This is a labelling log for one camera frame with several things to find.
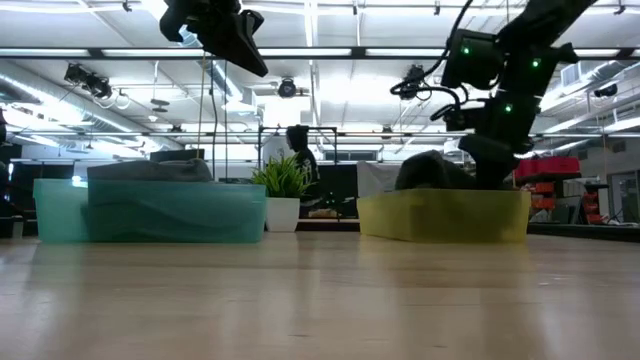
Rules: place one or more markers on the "teal translucent plastic bin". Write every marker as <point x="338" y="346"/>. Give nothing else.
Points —
<point x="150" y="215"/>

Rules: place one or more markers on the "round ceiling spotlight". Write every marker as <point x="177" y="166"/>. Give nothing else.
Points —
<point x="287" y="88"/>

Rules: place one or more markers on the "white plant pot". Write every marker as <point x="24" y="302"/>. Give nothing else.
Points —
<point x="282" y="215"/>

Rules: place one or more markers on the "person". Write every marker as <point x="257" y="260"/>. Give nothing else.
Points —
<point x="302" y="160"/>

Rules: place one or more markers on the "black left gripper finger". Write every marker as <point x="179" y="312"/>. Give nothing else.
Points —
<point x="245" y="45"/>

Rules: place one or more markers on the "dark green baseball cap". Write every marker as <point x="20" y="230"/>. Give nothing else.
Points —
<point x="430" y="172"/>

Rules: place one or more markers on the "ceiling spotlight cluster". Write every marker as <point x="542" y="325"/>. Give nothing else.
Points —
<point x="90" y="81"/>

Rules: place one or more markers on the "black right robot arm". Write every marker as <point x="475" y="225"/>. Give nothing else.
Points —
<point x="540" y="25"/>

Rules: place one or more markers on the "black aluminium rig frame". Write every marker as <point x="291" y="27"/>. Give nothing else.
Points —
<point x="357" y="52"/>

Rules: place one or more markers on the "yellow translucent plastic bin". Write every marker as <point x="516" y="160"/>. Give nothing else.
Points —
<point x="445" y="215"/>

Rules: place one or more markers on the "green artificial plant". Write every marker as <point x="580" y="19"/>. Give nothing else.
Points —
<point x="282" y="180"/>

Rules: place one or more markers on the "white sheet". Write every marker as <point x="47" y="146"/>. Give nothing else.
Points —
<point x="375" y="180"/>

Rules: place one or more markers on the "grey baseball cap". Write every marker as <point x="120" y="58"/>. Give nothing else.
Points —
<point x="150" y="171"/>

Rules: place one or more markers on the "red storage bins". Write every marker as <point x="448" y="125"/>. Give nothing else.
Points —
<point x="550" y="166"/>

